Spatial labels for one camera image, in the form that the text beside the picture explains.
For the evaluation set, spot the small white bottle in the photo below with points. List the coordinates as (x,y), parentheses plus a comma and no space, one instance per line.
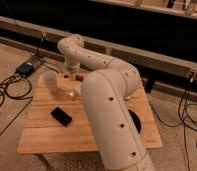
(75,92)

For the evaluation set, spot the black smartphone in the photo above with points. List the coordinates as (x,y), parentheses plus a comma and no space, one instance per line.
(61,116)

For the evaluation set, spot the white ceramic cup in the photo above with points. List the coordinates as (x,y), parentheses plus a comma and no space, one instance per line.
(51,82)

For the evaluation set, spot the black round bowl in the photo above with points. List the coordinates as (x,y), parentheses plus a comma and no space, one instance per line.
(136,120)

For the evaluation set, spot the long wooden rail beam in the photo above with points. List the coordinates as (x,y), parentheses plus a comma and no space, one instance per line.
(137,56)

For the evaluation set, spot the wooden table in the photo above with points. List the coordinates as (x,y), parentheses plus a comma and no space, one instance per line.
(43,134)

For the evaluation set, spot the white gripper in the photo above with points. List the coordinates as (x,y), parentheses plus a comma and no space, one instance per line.
(72,71)

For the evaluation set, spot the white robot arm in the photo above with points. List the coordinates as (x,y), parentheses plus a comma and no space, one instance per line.
(103,93)

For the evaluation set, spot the black power adapter box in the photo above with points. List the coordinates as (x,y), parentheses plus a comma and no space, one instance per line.
(25,69)

